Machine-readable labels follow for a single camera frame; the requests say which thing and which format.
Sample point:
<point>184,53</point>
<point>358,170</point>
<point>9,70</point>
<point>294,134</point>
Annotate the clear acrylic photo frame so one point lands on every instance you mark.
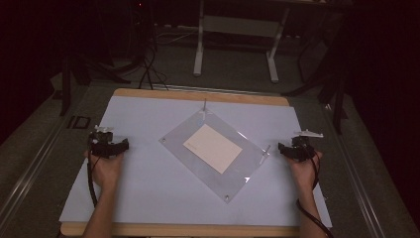
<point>185,155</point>

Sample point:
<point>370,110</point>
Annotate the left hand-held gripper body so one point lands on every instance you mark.
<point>100,145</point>

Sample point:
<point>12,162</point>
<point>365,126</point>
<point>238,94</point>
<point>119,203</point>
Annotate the rectangular photo card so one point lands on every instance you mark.
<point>213,148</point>

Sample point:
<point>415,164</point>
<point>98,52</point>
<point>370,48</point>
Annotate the black metal stand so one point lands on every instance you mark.
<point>338,99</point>
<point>66,86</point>

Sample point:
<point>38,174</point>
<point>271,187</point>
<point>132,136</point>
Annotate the white metal desk frame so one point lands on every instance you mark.
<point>239,26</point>

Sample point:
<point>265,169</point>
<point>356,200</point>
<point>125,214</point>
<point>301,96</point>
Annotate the metal floor rail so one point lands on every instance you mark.
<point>26,178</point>
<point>211,89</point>
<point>356,172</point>

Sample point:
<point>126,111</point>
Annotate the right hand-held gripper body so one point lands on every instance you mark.
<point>305,147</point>

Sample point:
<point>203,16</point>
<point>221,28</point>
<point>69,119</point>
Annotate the person's right hand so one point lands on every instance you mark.
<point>305,173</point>

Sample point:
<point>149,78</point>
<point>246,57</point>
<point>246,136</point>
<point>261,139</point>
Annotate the white table mat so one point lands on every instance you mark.
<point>148,195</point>

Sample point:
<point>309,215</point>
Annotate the person's left hand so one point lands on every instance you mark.
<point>106,170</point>

